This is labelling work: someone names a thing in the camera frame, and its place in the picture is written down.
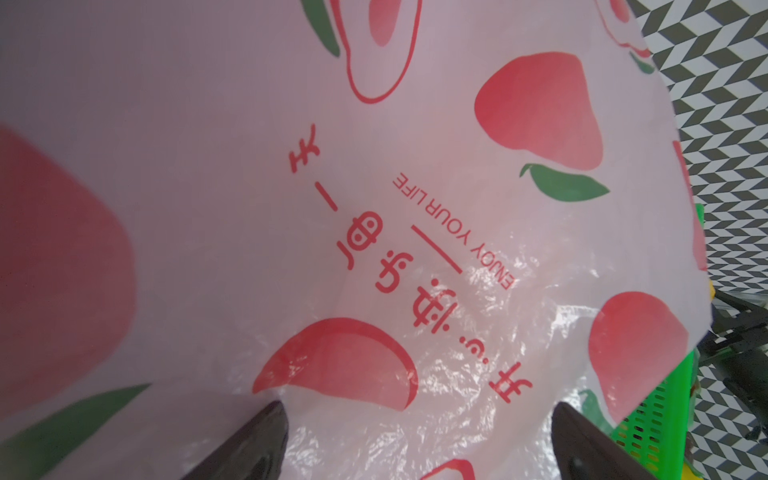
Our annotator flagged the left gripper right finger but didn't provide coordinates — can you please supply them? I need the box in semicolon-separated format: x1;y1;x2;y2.
551;402;655;480

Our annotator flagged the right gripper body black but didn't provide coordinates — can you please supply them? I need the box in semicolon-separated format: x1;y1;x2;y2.
697;290;767;444

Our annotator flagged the green plastic basket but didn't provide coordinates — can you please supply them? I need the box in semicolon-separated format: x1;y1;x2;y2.
581;208;711;479

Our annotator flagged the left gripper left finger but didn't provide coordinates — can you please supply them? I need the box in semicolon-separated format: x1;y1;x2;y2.
183;401;289;480

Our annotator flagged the pink plastic bag peach print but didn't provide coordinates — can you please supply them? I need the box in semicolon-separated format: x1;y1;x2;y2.
1;1;695;479

